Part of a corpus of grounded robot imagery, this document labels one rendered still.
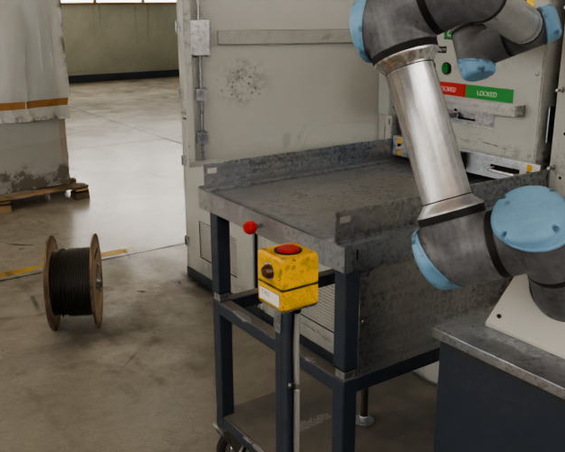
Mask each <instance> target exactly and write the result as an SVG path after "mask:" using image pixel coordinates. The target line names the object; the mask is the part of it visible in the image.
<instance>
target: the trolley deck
mask: <svg viewBox="0 0 565 452"><path fill-rule="evenodd" d="M203 188H204V185H202V186H198V198H199V208H201V209H204V210H206V211H207V212H209V213H212V214H215V215H217V216H219V217H221V218H223V219H224V220H227V221H229V222H232V223H234V224H236V225H238V226H240V227H242V228H243V225H244V223H245V222H246V221H254V222H255V223H256V224H259V223H262V224H263V227H260V228H257V230H256V232H255V234H257V235H260V236H262V237H264V238H266V239H269V240H271V241H273V242H275V243H277V244H279V245H281V244H285V243H289V242H295V243H297V244H299V245H301V246H303V247H305V248H308V249H310V250H313V251H315V252H317V254H318V262H319V263H320V264H322V265H325V266H327V267H330V268H332V269H334V270H336V271H337V272H339V273H342V274H350V273H354V272H358V271H360V270H364V269H368V268H371V267H375V266H378V265H384V264H388V263H392V262H395V261H398V260H402V259H406V258H409V257H412V256H414V255H413V248H412V245H413V243H412V236H413V233H414V232H415V231H416V230H417V229H419V228H420V227H419V226H417V227H412V228H409V229H405V230H398V231H394V232H390V233H386V234H382V235H378V236H375V237H370V238H366V239H359V240H355V241H352V242H348V243H343V244H340V245H336V244H333V243H331V242H329V241H326V240H325V239H326V238H330V237H334V236H335V212H338V211H342V210H346V209H351V208H355V207H360V206H364V205H369V204H377V203H382V202H386V201H391V200H396V199H400V198H405V197H409V196H417V195H418V194H419V191H418V188H417V185H416V182H415V178H414V175H413V170H412V167H411V163H409V162H405V161H397V162H391V163H386V164H380V165H374V166H368V167H363V168H358V169H348V170H342V171H337V172H331V173H326V174H320V175H315V176H308V177H303V178H293V179H287V180H282V181H276V182H271V183H265V184H260V185H254V186H248V187H238V188H233V189H227V190H222V191H216V192H208V191H206V190H203Z"/></svg>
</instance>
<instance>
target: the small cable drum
mask: <svg viewBox="0 0 565 452"><path fill-rule="evenodd" d="M43 291H44V301H45V308H46V314H47V319H48V324H49V327H50V329H51V330H52V331H53V332H55V331H56V330H57V329H58V327H59V323H60V318H61V315H62V317H64V316H65V315H69V316H70V317H71V316H73V317H76V316H77V317H78V316H90V315H93V319H94V323H95V326H96V327H97V328H100V327H101V322H102V310H103V285H102V266H101V255H100V243H99V239H98V235H97V234H96V233H93V234H92V236H91V246H90V247H85V248H69V249H67V250H66V249H65V248H60V249H59V250H58V247H57V242H56V239H55V237H54V236H53V235H49V236H48V238H47V240H46V244H45V249H44V257H43Z"/></svg>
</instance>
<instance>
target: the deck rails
mask: <svg viewBox="0 0 565 452"><path fill-rule="evenodd" d="M392 151H393V138H386V139H379V140H373V141H367V142H360V143H348V144H341V145H335V146H328V147H322V148H316V149H308V150H302V151H296V152H284V153H277V154H271V155H264V156H257V157H251V158H245V159H238V160H232V161H219V162H213V163H206V164H203V168H204V188H203V190H206V191H208V192H216V191H222V190H227V189H233V188H238V187H248V186H254V185H260V184H265V183H271V182H276V181H282V180H287V179H293V178H303V177H308V176H315V175H320V174H326V173H331V172H337V171H342V170H352V169H358V168H363V167H368V166H374V165H380V164H386V163H391V162H397V161H402V160H399V159H396V158H395V155H394V154H392ZM210 168H216V172H214V173H208V174H207V169H210ZM546 175H547V169H543V170H538V171H534V172H529V173H525V174H520V175H516V176H511V177H506V178H498V179H494V180H489V181H484V182H480V183H475V184H471V185H469V186H470V188H471V191H472V194H473V195H474V196H477V197H479V198H480V199H482V200H483V201H484V204H485V208H486V210H490V209H493V207H494V205H495V204H496V203H497V202H498V200H499V199H503V198H504V195H505V194H507V192H509V191H511V190H513V189H516V188H518V187H524V186H543V187H545V184H546ZM421 211H422V201H421V198H420V195H417V196H409V197H405V198H400V199H396V200H391V201H386V202H382V203H377V204H369V205H364V206H360V207H355V208H351V209H346V210H342V211H338V212H335V236H334V237H330V238H326V239H325V240H326V241H329V242H331V243H333V244H336V245H340V244H343V243H348V242H352V241H355V240H359V239H366V238H370V237H375V236H378V235H382V234H386V233H390V232H394V231H398V230H405V229H409V228H412V227H417V226H419V223H418V221H417V218H418V216H419V215H420V213H421ZM348 215H350V221H349V222H343V223H340V217H344V216H348Z"/></svg>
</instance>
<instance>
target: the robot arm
mask: <svg viewBox="0 0 565 452"><path fill-rule="evenodd" d="M448 30H449V31H450V35H451V37H452V41H453V45H454V50H455V53H456V63H457V65H458V68H459V72H460V74H461V76H462V78H463V79H464V80H466V81H468V82H477V81H481V80H484V79H487V78H489V77H490V76H492V75H494V74H495V72H496V64H495V63H498V62H500V61H502V60H505V59H507V58H510V57H513V56H515V55H518V54H521V53H523V52H526V51H528V50H530V49H533V48H537V47H540V46H542V45H547V44H548V43H549V42H552V41H554V40H556V39H558V38H560V37H561V34H562V28H561V21H560V18H559V15H558V14H557V11H556V9H555V8H554V6H553V5H552V4H546V5H544V6H538V7H537V8H536V9H535V8H534V7H533V6H532V5H530V4H529V3H528V2H527V1H525V0H355V1H354V3H353V4H352V9H351V11H350V31H351V35H352V42H353V45H354V46H355V48H357V49H358V54H359V56H360V57H361V58H362V59H363V60H364V61H365V62H367V63H372V64H373V67H374V70H376V71H378V72H379V73H381V74H383V75H384V76H385V77H386V79H387V85H388V88H389V91H390V94H391V98H392V101H393V104H394V107H395V113H396V116H397V119H398V123H399V126H400V129H401V132H402V136H403V138H404V144H405V148H406V150H407V154H408V157H409V161H410V163H411V167H412V170H413V175H414V178H415V182H416V185H417V188H418V191H419V195H420V198H421V201H422V211H421V213H420V215H419V216H418V218H417V221H418V223H419V227H420V228H419V229H417V230H416V231H415V232H414V233H413V236H412V243H413V245H412V248H413V255H414V258H415V261H416V263H417V265H418V267H419V269H420V270H421V272H422V274H423V276H424V277H425V278H426V280H427V281H428V282H430V283H431V284H432V285H433V286H434V287H436V288H438V289H441V290H451V289H456V288H459V289H464V288H466V287H468V286H471V285H475V284H479V283H487V282H491V281H496V280H500V279H504V278H509V277H513V276H517V275H521V274H526V275H527V277H528V281H529V291H530V294H531V297H532V299H533V301H534V303H535V304H536V306H537V307H538V308H539V309H540V310H541V311H542V312H543V313H544V314H545V315H546V316H547V317H550V318H552V319H554V320H557V321H561V322H565V199H564V198H563V196H562V195H560V194H559V193H558V192H556V191H555V190H552V189H551V188H548V187H543V186H524V187H518V188H516V189H513V190H511V191H509V192H507V194H505V195H504V198H503V199H499V200H498V202H497V203H496V204H495V205H494V207H493V209H492V210H490V211H486V208H485V204H484V201H483V200H482V199H480V198H479V197H477V196H474V195H473V194H472V191H471V188H470V186H469V182H468V179H467V176H466V173H465V167H464V163H463V161H462V157H461V154H460V151H459V148H458V145H457V141H456V136H455V133H454V129H453V127H452V123H451V120H450V116H449V114H448V108H447V105H446V102H445V99H444V95H443V92H442V89H441V86H440V82H439V77H438V74H437V71H436V67H435V65H434V57H435V56H436V54H437V53H438V51H439V44H438V41H437V36H438V35H439V34H441V33H444V32H446V31H448Z"/></svg>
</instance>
